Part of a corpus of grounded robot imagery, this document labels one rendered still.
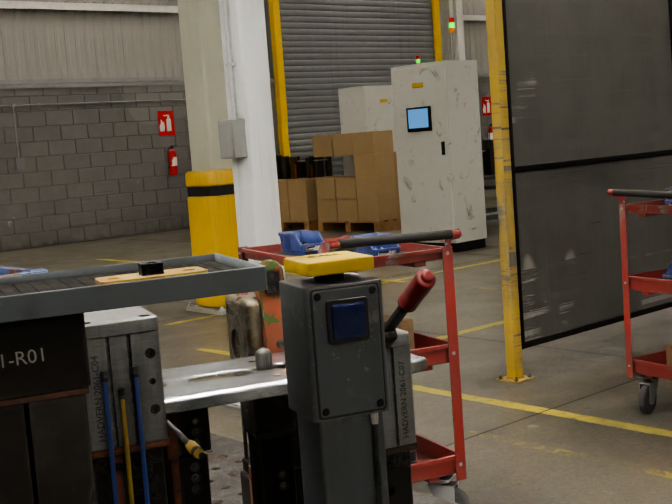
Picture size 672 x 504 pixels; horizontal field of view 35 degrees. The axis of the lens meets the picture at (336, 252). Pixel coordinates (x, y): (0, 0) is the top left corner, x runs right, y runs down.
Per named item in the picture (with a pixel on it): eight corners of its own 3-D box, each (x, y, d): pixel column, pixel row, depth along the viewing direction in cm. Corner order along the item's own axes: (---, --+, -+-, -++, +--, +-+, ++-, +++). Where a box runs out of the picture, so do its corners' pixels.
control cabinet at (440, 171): (400, 251, 1172) (385, 26, 1146) (433, 245, 1207) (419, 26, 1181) (454, 253, 1112) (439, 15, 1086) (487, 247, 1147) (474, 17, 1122)
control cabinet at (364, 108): (374, 226, 1515) (362, 53, 1490) (347, 226, 1553) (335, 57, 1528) (446, 215, 1625) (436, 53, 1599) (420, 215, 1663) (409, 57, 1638)
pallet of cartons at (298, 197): (348, 225, 1582) (344, 175, 1575) (309, 231, 1527) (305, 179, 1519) (294, 224, 1668) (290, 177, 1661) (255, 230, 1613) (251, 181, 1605)
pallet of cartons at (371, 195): (419, 225, 1482) (412, 128, 1468) (379, 232, 1427) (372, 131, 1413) (357, 225, 1568) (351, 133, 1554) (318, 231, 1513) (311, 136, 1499)
